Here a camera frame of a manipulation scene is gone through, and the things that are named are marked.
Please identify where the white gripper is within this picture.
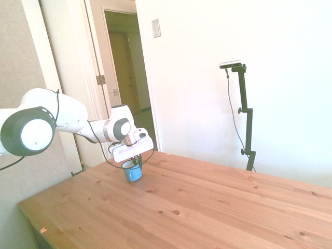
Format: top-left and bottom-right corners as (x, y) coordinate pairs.
(111, 136), (154, 172)

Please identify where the blue enamel mug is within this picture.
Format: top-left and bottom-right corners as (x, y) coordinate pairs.
(121, 159), (143, 183)

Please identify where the wooden hallway door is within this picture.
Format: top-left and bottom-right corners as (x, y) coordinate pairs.
(108, 31), (142, 116)

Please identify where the white open door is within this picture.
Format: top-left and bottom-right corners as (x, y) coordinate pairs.
(38, 0), (116, 174)

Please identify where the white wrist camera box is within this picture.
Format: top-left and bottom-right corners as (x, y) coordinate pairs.
(133, 128), (150, 143)

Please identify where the black jointed camera stand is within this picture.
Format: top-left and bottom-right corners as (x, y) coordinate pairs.
(230, 64), (257, 172)

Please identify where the white wall switch plate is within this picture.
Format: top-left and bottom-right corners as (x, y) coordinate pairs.
(151, 18), (161, 39)

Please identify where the grey stereo camera bar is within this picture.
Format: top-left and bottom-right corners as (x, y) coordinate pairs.
(219, 59), (246, 70)

